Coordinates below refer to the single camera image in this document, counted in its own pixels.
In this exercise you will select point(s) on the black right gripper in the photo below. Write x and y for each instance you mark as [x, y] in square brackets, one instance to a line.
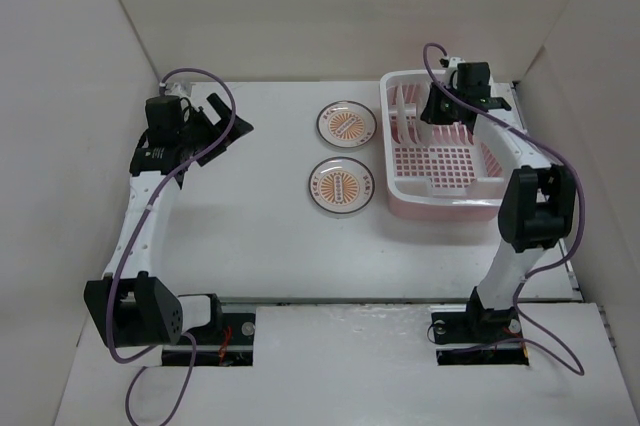
[430, 112]

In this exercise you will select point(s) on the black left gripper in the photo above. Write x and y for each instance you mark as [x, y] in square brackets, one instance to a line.
[223, 113]

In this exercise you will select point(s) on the white plate grey flower pattern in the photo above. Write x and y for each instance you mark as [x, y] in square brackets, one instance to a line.
[402, 126]

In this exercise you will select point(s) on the orange sunburst plate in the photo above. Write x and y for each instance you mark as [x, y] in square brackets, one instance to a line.
[341, 185]
[346, 124]

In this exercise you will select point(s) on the orange sunburst plate front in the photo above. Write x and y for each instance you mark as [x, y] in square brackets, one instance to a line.
[341, 185]

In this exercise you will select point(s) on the white plate green red rim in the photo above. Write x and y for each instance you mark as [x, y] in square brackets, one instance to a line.
[423, 130]

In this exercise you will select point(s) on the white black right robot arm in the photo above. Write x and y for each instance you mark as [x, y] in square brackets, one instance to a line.
[536, 210]

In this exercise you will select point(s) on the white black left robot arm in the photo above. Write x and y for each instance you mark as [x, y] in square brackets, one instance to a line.
[130, 304]

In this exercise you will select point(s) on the pink white dish rack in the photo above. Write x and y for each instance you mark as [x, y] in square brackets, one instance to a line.
[455, 178]

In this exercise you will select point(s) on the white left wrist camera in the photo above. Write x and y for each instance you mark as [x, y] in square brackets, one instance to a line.
[177, 88]

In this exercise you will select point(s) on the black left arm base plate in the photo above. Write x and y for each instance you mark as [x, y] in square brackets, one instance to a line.
[233, 344]

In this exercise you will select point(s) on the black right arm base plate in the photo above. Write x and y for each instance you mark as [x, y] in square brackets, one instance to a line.
[464, 340]

